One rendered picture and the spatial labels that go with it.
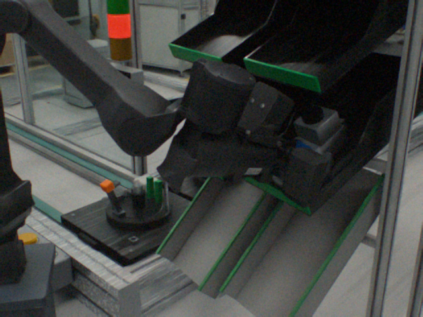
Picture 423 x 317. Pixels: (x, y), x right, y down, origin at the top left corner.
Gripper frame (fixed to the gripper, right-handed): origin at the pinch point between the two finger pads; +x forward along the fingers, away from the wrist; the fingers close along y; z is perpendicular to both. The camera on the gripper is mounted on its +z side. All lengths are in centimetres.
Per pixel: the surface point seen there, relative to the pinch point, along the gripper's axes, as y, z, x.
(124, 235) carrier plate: 37.1, -31.2, -2.4
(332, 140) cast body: 0.9, 2.1, 6.8
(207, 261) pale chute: 14.5, -24.4, 1.7
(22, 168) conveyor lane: 95, -40, -8
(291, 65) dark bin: 3.9, 10.8, -1.3
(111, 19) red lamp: 65, 8, -1
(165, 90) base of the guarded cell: 166, -28, 73
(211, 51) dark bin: 17.3, 9.4, -4.8
